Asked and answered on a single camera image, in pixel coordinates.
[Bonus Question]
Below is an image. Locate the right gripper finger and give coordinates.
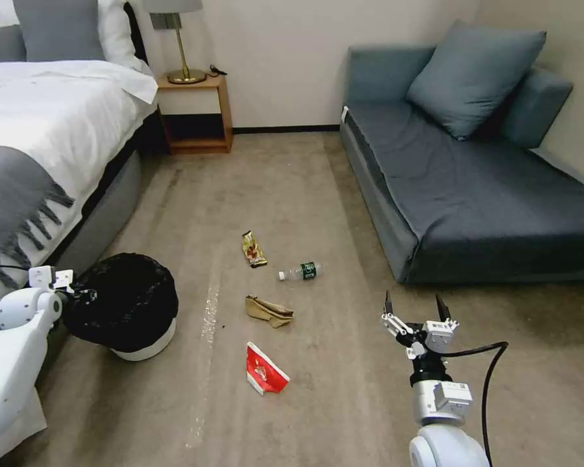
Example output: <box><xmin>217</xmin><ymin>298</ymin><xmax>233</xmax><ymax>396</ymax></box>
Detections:
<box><xmin>426</xmin><ymin>293</ymin><xmax>462</xmax><ymax>333</ymax></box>
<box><xmin>381</xmin><ymin>290</ymin><xmax>423</xmax><ymax>349</ymax></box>

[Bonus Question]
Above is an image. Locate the black bin bag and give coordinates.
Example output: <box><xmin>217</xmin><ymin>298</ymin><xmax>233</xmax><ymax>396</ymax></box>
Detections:
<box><xmin>62</xmin><ymin>252</ymin><xmax>180</xmax><ymax>353</ymax></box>

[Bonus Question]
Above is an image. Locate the white round trash bin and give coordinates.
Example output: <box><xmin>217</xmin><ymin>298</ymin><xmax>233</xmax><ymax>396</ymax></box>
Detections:
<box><xmin>108</xmin><ymin>317</ymin><xmax>178</xmax><ymax>363</ymax></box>

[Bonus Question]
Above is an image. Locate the grey upholstered bed base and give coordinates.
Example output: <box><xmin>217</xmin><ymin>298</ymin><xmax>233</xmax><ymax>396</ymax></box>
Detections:
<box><xmin>32</xmin><ymin>148</ymin><xmax>145</xmax><ymax>390</ymax></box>

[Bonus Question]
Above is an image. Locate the clear bottle green label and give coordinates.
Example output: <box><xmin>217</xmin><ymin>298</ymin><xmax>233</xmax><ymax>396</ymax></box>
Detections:
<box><xmin>278</xmin><ymin>261</ymin><xmax>324</xmax><ymax>283</ymax></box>

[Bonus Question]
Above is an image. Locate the blue grey sofa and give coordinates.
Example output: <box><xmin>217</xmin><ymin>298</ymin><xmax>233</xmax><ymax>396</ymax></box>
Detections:
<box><xmin>339</xmin><ymin>44</ymin><xmax>584</xmax><ymax>287</ymax></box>

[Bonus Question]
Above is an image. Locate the grey fringed throw blanket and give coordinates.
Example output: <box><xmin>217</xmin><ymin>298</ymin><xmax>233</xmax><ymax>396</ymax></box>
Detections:
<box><xmin>0</xmin><ymin>144</ymin><xmax>77</xmax><ymax>315</ymax></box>

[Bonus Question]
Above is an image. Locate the crumpled brown paper bag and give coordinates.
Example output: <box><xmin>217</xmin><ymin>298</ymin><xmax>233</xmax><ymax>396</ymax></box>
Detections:
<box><xmin>244</xmin><ymin>294</ymin><xmax>296</xmax><ymax>329</ymax></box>

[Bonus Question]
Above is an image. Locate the red white paper carton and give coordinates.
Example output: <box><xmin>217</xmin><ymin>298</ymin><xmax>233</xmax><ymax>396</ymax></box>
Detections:
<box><xmin>245</xmin><ymin>341</ymin><xmax>291</xmax><ymax>396</ymax></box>

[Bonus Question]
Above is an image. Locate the gold snack wrapper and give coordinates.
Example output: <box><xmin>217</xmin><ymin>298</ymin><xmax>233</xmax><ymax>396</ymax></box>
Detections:
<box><xmin>240</xmin><ymin>230</ymin><xmax>269</xmax><ymax>270</ymax></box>

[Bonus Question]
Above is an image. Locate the white bed duvet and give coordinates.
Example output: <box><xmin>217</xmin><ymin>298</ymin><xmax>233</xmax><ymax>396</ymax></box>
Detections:
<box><xmin>0</xmin><ymin>59</ymin><xmax>160</xmax><ymax>298</ymax></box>

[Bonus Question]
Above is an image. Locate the blue sofa bolster cushion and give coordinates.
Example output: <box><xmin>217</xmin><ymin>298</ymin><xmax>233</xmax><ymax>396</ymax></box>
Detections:
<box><xmin>498</xmin><ymin>67</ymin><xmax>575</xmax><ymax>150</ymax></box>

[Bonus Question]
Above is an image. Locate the wooden nightstand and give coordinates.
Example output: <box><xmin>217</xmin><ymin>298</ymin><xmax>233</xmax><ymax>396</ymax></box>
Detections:
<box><xmin>155</xmin><ymin>73</ymin><xmax>235</xmax><ymax>156</ymax></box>

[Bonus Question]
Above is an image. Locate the square blue cushion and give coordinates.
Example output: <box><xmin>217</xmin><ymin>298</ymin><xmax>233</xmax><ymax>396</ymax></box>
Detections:
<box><xmin>406</xmin><ymin>19</ymin><xmax>548</xmax><ymax>143</ymax></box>

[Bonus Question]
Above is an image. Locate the brass table lamp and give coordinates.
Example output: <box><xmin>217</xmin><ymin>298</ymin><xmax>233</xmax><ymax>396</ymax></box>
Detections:
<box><xmin>143</xmin><ymin>0</ymin><xmax>208</xmax><ymax>86</ymax></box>

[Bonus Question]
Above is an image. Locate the small grey pillow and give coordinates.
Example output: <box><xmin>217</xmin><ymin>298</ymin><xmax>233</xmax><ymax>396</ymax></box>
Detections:
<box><xmin>0</xmin><ymin>24</ymin><xmax>28</xmax><ymax>65</ymax></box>

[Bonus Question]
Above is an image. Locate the dark bed headboard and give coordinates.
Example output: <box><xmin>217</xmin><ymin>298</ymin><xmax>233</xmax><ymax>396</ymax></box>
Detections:
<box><xmin>123</xmin><ymin>1</ymin><xmax>151</xmax><ymax>67</ymax></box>

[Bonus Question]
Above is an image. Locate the large grey pillow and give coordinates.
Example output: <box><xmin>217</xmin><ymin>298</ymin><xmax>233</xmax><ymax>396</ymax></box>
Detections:
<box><xmin>11</xmin><ymin>0</ymin><xmax>107</xmax><ymax>63</ymax></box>

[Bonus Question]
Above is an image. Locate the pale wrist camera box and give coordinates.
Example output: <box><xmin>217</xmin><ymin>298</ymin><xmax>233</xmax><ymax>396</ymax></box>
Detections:
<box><xmin>425</xmin><ymin>321</ymin><xmax>456</xmax><ymax>353</ymax></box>
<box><xmin>53</xmin><ymin>268</ymin><xmax>75</xmax><ymax>293</ymax></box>

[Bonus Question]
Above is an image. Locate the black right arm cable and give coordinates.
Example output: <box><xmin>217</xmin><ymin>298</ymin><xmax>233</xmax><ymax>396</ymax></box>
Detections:
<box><xmin>445</xmin><ymin>341</ymin><xmax>510</xmax><ymax>467</ymax></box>

